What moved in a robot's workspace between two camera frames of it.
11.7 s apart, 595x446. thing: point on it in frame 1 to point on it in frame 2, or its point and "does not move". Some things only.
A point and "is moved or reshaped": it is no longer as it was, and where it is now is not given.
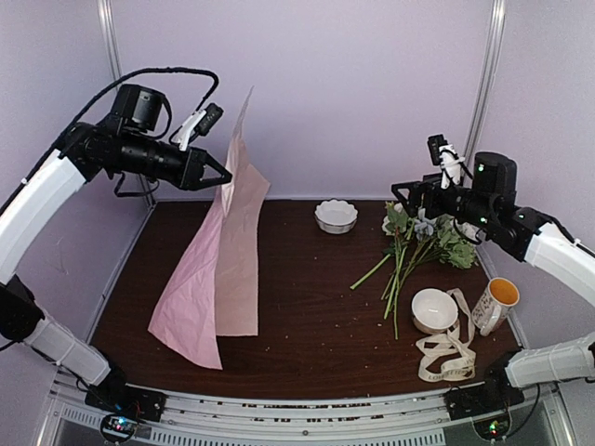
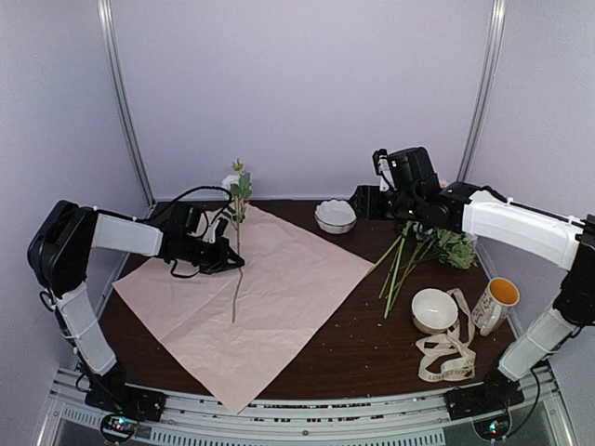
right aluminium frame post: [485, 84] does not move
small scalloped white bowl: [336, 216] does not move
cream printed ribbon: [447, 355] does not move
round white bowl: [433, 310] does not move
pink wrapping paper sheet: [216, 293] is moved or reshaped
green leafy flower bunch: [415, 241] is moved or reshaped
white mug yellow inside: [498, 297] does not move
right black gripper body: [434, 208] to [376, 210]
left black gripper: [192, 168] to [219, 262]
